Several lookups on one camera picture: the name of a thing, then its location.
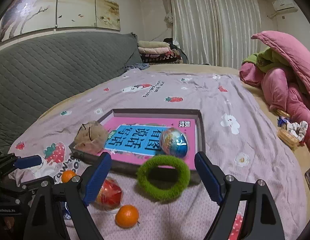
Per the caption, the red surprise egg toy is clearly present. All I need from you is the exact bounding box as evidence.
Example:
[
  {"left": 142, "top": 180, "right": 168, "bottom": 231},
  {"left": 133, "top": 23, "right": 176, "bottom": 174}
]
[{"left": 95, "top": 177, "right": 123, "bottom": 209}]

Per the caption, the beige organza drawstring pouch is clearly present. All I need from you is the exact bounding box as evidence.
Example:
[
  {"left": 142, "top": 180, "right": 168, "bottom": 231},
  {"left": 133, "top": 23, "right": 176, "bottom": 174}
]
[{"left": 74, "top": 121, "right": 108, "bottom": 155}]

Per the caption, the green fuzzy ring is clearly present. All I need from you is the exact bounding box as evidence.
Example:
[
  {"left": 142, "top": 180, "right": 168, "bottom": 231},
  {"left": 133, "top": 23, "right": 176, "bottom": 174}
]
[{"left": 136, "top": 154, "right": 191, "bottom": 202}]

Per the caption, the blue surprise egg toy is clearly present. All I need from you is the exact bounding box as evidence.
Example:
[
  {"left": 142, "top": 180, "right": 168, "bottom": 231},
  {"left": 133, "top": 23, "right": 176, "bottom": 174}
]
[{"left": 159, "top": 128, "right": 188, "bottom": 158}]

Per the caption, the blue snack packet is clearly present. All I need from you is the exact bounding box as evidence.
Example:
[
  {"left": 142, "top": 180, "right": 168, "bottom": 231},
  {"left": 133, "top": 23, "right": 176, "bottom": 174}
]
[{"left": 60, "top": 202, "right": 72, "bottom": 220}]

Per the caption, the small orange mandarin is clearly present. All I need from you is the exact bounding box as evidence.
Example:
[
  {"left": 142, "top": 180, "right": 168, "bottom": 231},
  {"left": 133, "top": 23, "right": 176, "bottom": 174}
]
[{"left": 61, "top": 170, "right": 77, "bottom": 183}]

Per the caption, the pink and blue book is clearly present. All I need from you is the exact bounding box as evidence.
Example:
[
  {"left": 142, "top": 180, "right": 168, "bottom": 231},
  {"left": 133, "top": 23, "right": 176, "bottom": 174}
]
[{"left": 100, "top": 115, "right": 198, "bottom": 170}]

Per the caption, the grey shallow cardboard tray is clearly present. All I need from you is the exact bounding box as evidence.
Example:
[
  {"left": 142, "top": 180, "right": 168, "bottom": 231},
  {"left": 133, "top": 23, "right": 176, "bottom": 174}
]
[{"left": 69, "top": 108, "right": 206, "bottom": 178}]

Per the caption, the pink strawberry bear blanket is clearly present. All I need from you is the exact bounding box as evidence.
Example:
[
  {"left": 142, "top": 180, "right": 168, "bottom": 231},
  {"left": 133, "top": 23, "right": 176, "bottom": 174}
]
[{"left": 10, "top": 70, "right": 307, "bottom": 239}]

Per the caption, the grey quilted headboard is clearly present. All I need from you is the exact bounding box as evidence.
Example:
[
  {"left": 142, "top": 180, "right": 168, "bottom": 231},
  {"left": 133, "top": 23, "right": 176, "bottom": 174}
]
[{"left": 0, "top": 31, "right": 141, "bottom": 153}]

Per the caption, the snack pile on bed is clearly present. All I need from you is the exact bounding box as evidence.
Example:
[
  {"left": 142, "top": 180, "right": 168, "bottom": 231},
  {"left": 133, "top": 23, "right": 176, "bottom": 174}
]
[{"left": 276, "top": 109, "right": 308, "bottom": 150}]

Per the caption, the pink quilted duvet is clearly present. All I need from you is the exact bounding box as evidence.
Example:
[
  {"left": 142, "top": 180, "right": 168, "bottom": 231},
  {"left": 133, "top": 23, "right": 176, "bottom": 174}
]
[{"left": 239, "top": 30, "right": 310, "bottom": 151}]

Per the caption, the stack of folded blankets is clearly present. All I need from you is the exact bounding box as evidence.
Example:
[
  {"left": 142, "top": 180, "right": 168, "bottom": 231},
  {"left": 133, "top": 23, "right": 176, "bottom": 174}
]
[{"left": 138, "top": 38, "right": 189, "bottom": 64}]

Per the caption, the green garment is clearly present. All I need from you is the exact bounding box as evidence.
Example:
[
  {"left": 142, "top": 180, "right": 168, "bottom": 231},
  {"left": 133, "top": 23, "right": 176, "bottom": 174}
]
[{"left": 242, "top": 48, "right": 290, "bottom": 73}]

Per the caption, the white striped curtain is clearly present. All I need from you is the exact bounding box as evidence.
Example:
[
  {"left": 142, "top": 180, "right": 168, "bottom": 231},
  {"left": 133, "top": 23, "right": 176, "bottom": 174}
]
[{"left": 164, "top": 0, "right": 261, "bottom": 69}]

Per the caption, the white air conditioner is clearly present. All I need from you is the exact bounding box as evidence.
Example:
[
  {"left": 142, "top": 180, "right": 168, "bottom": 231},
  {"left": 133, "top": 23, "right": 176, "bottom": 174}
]
[{"left": 267, "top": 0, "right": 298, "bottom": 19}]

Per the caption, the floral wall painting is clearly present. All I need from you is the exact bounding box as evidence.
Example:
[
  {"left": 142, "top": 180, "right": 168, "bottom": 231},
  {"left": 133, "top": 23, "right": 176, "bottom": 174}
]
[{"left": 0, "top": 0, "right": 120, "bottom": 42}]

